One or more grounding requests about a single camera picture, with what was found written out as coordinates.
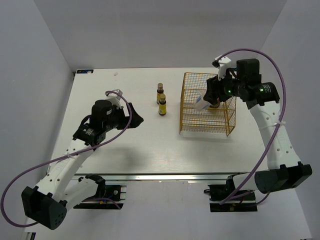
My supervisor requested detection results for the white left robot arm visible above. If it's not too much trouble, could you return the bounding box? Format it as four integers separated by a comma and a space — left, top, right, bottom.
21, 99, 144, 230

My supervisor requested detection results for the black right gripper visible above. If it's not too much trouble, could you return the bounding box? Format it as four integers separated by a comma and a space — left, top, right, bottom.
203, 68, 245, 105

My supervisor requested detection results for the yellow wire rack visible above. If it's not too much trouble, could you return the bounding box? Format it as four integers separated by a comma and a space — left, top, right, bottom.
179, 72, 237, 136

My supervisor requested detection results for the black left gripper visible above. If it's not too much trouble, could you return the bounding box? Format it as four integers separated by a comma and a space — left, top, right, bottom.
103, 102, 144, 132

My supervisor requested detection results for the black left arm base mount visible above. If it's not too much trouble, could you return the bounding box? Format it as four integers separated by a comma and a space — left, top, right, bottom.
73, 174, 127, 210

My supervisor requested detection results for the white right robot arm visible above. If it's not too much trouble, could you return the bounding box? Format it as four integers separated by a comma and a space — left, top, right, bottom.
202, 57, 312, 200

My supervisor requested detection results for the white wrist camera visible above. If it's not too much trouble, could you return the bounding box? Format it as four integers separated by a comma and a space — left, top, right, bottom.
212, 56, 232, 81
105, 89, 123, 108

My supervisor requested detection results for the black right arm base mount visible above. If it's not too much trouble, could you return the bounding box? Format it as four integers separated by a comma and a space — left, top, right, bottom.
203, 176, 258, 213

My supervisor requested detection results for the dark sauce bottle red label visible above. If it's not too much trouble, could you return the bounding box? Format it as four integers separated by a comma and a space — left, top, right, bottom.
210, 99, 221, 109

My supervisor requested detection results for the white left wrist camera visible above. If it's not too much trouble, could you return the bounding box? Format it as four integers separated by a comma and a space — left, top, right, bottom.
105, 89, 123, 108

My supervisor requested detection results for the small yellow-label bottle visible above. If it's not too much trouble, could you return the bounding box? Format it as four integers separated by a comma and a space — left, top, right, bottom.
156, 82, 164, 104
158, 93, 167, 116

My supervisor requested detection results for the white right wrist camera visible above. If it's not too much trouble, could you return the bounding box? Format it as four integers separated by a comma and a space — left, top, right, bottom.
212, 56, 232, 81

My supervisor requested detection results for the blue left corner sticker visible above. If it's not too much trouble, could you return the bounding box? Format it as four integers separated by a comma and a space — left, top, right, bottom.
76, 69, 94, 74

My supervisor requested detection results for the white granule jar silver lid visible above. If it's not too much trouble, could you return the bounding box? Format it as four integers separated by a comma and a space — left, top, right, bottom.
194, 95, 211, 112

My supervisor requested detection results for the rear small yellow-label bottle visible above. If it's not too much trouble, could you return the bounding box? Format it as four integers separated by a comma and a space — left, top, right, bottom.
156, 82, 164, 104

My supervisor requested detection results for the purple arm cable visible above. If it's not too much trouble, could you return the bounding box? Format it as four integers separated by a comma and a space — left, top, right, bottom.
217, 48, 287, 206
0, 90, 134, 228

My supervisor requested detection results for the front small yellow-label bottle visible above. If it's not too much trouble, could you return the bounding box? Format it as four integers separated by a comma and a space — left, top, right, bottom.
158, 93, 167, 116

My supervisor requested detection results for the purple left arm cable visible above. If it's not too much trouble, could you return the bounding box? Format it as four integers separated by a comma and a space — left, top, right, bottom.
0, 90, 134, 228

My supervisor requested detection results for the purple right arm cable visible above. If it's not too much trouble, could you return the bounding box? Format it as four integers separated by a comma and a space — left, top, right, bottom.
217, 48, 287, 206

